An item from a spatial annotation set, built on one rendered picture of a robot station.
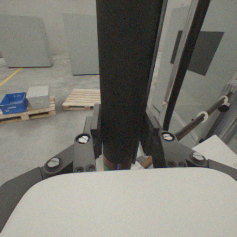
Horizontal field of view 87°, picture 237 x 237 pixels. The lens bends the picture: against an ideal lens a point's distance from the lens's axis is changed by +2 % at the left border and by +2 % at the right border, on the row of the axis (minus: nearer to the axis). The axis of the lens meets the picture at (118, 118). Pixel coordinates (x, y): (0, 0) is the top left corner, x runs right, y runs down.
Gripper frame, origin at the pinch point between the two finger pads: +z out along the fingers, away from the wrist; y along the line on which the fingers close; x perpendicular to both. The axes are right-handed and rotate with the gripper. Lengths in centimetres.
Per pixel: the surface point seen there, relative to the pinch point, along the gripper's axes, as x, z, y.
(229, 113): -24, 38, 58
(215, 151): -30, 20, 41
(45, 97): -122, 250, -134
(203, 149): -33, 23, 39
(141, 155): -47, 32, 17
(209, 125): -35, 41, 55
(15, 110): -143, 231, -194
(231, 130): -38, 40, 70
